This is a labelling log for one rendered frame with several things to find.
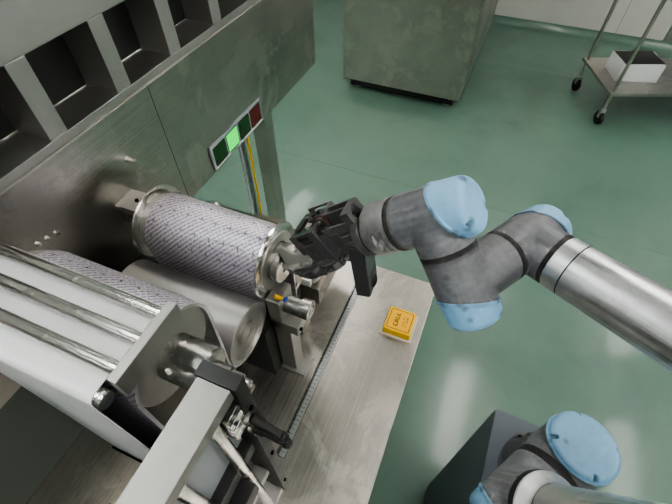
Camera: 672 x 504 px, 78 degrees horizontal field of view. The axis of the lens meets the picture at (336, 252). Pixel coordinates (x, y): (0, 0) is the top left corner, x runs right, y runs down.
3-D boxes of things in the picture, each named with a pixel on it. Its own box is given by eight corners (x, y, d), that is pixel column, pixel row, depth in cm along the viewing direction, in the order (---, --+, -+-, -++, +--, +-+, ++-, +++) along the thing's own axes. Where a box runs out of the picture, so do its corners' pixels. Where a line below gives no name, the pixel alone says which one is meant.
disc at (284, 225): (251, 312, 73) (260, 235, 67) (249, 311, 73) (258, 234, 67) (288, 279, 86) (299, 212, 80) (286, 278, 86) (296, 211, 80)
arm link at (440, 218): (477, 251, 46) (450, 180, 45) (397, 266, 54) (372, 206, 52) (499, 225, 52) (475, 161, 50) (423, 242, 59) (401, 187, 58)
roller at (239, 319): (238, 376, 76) (224, 346, 67) (126, 328, 82) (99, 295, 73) (269, 322, 83) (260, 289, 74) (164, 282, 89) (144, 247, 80)
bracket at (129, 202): (141, 218, 80) (137, 211, 78) (116, 210, 81) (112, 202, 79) (157, 201, 82) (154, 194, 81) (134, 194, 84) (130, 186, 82)
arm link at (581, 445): (603, 470, 77) (645, 451, 67) (558, 519, 72) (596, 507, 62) (549, 415, 83) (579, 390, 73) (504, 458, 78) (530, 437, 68)
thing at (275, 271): (283, 288, 78) (272, 275, 71) (273, 284, 79) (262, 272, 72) (298, 252, 80) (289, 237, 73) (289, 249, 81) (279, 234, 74)
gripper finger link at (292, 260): (265, 246, 71) (302, 232, 65) (288, 268, 74) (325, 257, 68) (257, 259, 70) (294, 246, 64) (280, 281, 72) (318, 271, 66)
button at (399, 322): (408, 341, 104) (409, 336, 102) (381, 331, 106) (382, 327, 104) (415, 318, 108) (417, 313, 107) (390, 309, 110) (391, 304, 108)
